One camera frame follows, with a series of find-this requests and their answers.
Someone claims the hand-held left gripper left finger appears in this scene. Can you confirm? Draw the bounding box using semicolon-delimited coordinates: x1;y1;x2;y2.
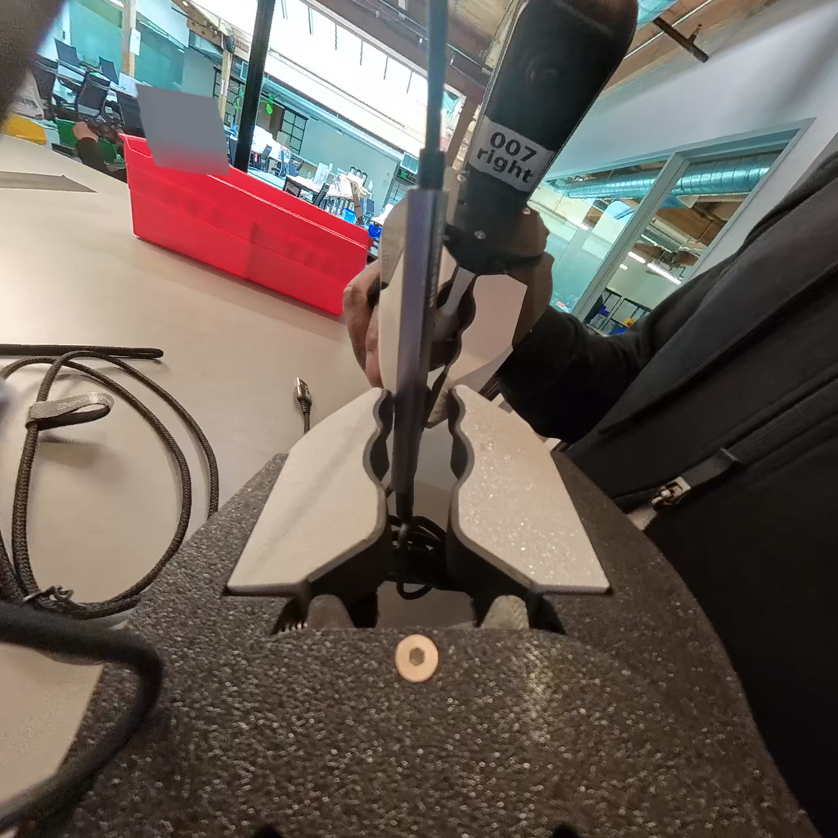
226;386;394;598

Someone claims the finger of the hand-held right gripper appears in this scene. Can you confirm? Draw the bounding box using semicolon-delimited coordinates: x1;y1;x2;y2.
380;196;413;392
452;275;530;388

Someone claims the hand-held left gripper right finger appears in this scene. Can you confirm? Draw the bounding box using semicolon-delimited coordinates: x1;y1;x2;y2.
447;385;611;598

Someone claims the grey usb hub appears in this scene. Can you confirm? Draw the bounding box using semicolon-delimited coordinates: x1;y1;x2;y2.
386;190;454;525

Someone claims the black braided usb-c cable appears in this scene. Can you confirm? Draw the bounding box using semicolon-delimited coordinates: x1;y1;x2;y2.
0;346;314;619

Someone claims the person's right forearm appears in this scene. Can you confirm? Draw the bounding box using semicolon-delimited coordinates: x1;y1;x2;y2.
501;304;656;440

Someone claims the person's right hand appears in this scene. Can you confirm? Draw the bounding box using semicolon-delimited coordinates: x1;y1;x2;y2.
342;258;394;390

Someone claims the red plastic bin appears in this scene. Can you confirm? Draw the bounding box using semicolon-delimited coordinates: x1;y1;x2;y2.
121;134;374;316

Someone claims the black pole stand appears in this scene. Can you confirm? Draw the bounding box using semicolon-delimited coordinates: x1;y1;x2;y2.
234;0;277;172

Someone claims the metal air duct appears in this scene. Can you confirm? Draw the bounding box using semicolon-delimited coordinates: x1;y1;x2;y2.
566;164;767;199

